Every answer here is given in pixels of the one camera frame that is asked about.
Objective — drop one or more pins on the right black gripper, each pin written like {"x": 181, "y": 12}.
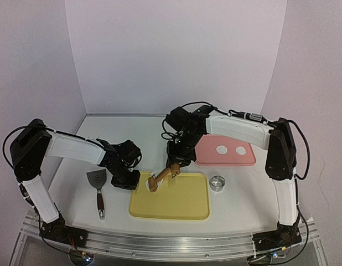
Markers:
{"x": 181, "y": 158}

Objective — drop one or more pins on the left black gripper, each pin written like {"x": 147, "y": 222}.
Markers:
{"x": 125, "y": 180}

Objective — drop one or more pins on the wooden double-ended rolling pin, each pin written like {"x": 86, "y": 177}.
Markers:
{"x": 172, "y": 171}

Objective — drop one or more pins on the white dough lump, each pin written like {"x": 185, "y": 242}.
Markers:
{"x": 153, "y": 183}

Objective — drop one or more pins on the yellow plastic tray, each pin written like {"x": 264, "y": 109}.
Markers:
{"x": 183, "y": 198}

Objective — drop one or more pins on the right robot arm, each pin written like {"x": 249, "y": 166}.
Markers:
{"x": 273, "y": 140}

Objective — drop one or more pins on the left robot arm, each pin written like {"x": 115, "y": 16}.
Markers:
{"x": 51, "y": 166}

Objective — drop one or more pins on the round dumpling wrapper left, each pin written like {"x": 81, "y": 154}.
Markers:
{"x": 221, "y": 149}

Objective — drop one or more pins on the round dumpling wrapper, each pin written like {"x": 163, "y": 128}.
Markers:
{"x": 240, "y": 150}
{"x": 221, "y": 149}

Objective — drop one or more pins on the round dumpling wrapper right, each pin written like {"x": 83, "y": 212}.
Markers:
{"x": 240, "y": 150}

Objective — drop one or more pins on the pink plastic tray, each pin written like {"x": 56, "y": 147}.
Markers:
{"x": 207, "y": 156}

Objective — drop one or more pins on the metal scraper with wooden handle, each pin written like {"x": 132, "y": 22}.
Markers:
{"x": 97, "y": 179}

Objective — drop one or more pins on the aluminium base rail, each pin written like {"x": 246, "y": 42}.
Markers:
{"x": 34, "y": 245}

